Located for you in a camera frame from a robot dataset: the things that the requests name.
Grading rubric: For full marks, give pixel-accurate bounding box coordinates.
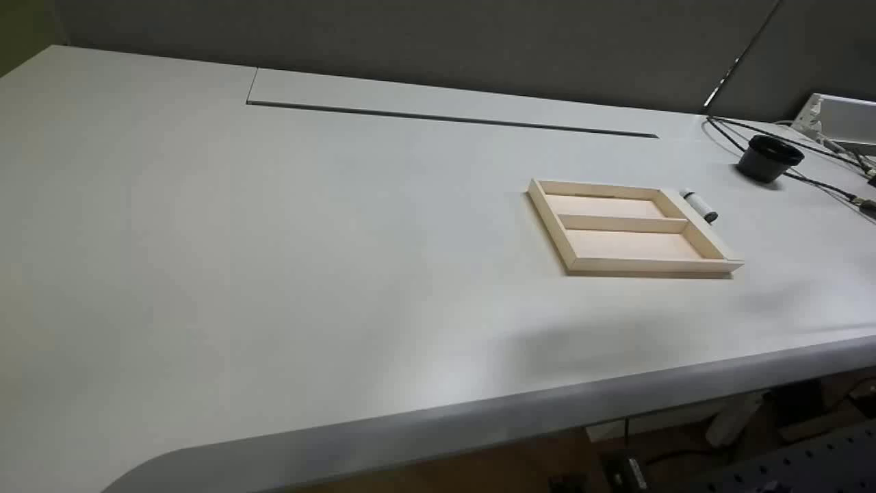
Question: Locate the white marker with black cap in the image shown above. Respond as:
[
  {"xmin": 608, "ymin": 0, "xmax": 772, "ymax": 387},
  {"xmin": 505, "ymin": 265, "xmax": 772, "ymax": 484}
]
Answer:
[{"xmin": 679, "ymin": 187, "xmax": 719, "ymax": 224}]

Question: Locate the white device box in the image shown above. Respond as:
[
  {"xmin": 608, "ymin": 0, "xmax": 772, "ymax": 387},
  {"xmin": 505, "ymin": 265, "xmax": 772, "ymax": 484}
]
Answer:
[{"xmin": 791, "ymin": 91, "xmax": 876, "ymax": 153}]

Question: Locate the dark perforated metal plate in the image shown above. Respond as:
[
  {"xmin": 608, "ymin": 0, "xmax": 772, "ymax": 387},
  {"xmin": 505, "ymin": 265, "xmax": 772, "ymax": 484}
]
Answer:
[{"xmin": 679, "ymin": 420, "xmax": 876, "ymax": 493}]

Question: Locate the black round cup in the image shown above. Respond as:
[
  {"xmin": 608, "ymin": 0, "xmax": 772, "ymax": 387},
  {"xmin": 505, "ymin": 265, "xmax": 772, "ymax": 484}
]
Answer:
[{"xmin": 734, "ymin": 131, "xmax": 808, "ymax": 187}]

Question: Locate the black cable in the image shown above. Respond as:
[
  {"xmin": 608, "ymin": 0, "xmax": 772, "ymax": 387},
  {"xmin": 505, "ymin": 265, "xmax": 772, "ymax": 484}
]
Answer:
[{"xmin": 697, "ymin": 112, "xmax": 876, "ymax": 222}]

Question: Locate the white table leg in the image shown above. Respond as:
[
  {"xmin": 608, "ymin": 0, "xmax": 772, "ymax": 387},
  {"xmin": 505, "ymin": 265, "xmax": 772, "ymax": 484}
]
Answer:
[{"xmin": 704, "ymin": 393, "xmax": 765, "ymax": 452}]

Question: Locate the wooden two-segment tray box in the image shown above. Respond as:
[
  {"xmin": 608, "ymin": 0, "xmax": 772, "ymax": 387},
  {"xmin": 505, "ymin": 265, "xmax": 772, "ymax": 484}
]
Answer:
[{"xmin": 526, "ymin": 176, "xmax": 744, "ymax": 279}]

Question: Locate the thin black rod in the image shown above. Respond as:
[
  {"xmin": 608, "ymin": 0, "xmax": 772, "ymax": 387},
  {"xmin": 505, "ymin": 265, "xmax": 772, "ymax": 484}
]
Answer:
[{"xmin": 700, "ymin": 0, "xmax": 785, "ymax": 115}]

